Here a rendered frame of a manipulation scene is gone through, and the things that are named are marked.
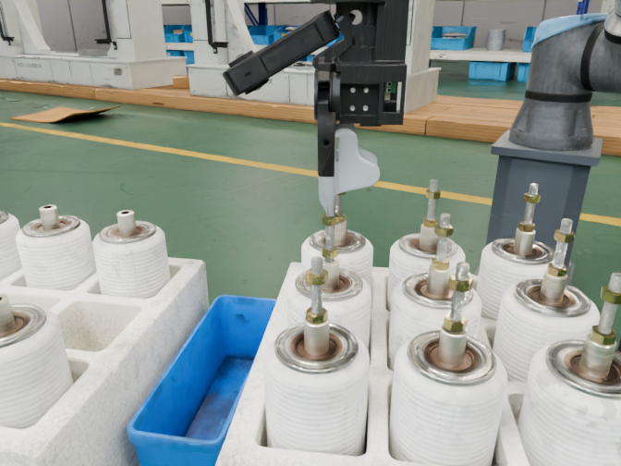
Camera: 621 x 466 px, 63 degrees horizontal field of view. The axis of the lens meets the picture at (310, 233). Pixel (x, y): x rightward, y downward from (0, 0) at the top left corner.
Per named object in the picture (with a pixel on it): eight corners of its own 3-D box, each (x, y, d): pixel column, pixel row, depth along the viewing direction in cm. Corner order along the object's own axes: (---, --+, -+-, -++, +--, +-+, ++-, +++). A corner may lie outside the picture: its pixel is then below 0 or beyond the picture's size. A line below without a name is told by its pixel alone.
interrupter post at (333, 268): (320, 280, 57) (320, 254, 56) (340, 282, 57) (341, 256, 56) (316, 291, 55) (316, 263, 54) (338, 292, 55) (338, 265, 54)
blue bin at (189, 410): (223, 355, 85) (217, 293, 80) (286, 362, 83) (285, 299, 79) (136, 512, 58) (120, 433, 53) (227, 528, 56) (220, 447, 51)
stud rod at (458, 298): (447, 345, 43) (457, 265, 40) (445, 338, 44) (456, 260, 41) (459, 346, 43) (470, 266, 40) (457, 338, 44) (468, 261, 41)
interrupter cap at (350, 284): (301, 269, 60) (301, 263, 60) (364, 274, 59) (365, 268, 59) (288, 300, 53) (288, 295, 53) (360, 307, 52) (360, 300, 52)
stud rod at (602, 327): (599, 351, 42) (621, 271, 40) (606, 358, 42) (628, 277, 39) (588, 351, 42) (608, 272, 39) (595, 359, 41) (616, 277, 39)
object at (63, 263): (66, 314, 84) (43, 213, 77) (119, 320, 82) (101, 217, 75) (26, 349, 75) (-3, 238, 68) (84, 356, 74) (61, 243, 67)
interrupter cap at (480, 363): (508, 356, 45) (509, 349, 44) (476, 403, 39) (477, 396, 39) (430, 326, 49) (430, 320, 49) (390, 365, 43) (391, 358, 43)
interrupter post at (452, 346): (468, 359, 44) (473, 327, 43) (457, 373, 42) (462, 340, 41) (443, 349, 46) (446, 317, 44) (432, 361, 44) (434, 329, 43)
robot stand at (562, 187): (489, 251, 123) (507, 128, 112) (573, 268, 115) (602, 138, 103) (471, 283, 108) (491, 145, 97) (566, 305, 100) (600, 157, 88)
